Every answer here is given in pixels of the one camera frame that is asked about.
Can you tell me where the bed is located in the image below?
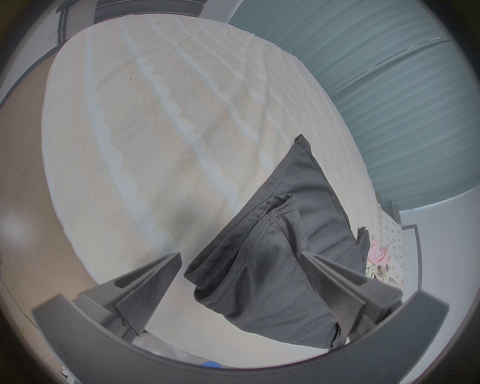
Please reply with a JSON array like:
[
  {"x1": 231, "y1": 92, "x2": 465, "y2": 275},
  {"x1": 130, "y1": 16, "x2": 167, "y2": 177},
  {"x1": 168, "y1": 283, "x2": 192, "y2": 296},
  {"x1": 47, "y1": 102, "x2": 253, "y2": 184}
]
[{"x1": 40, "y1": 13, "x2": 421, "y2": 370}]

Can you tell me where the black T-shirt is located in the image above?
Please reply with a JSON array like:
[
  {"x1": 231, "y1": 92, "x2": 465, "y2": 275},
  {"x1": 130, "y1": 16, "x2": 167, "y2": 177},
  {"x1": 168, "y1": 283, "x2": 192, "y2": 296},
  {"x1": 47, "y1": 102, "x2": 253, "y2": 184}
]
[{"x1": 184, "y1": 134, "x2": 373, "y2": 351}]

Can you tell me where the pink garment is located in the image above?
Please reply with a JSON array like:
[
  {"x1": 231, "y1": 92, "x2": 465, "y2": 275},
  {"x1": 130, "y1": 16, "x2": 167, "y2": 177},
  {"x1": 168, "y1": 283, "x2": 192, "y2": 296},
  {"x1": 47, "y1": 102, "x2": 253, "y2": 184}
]
[{"x1": 367, "y1": 236, "x2": 391, "y2": 265}]

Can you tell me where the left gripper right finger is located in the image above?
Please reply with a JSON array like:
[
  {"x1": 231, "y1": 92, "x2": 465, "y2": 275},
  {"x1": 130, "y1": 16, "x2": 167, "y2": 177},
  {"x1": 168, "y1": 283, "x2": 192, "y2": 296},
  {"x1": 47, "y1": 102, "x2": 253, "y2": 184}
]
[{"x1": 301, "y1": 250, "x2": 404, "y2": 335}]

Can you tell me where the white printed pillow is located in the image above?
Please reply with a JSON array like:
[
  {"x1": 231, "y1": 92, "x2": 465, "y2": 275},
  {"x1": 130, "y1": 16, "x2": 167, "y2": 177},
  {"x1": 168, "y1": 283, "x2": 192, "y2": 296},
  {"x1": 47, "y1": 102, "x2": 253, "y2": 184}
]
[{"x1": 379, "y1": 212, "x2": 405, "y2": 286}]

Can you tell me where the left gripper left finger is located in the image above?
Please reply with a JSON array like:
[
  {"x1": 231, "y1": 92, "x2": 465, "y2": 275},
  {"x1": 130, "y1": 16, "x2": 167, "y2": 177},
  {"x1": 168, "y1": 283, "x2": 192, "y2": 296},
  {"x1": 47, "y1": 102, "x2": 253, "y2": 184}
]
[{"x1": 77, "y1": 252, "x2": 183, "y2": 337}]

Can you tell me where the grey bedside table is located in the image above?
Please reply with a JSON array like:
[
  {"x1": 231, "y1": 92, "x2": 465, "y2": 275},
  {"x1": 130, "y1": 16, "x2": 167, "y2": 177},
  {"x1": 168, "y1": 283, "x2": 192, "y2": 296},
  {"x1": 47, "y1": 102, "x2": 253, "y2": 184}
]
[{"x1": 375, "y1": 191, "x2": 402, "y2": 226}]

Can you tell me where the blue-green curtain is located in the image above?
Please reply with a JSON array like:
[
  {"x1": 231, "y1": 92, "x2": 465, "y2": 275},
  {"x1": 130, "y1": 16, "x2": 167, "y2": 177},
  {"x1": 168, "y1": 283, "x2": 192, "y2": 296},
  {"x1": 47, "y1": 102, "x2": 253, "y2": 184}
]
[
  {"x1": 330, "y1": 37, "x2": 480, "y2": 210},
  {"x1": 228, "y1": 0, "x2": 443, "y2": 92}
]

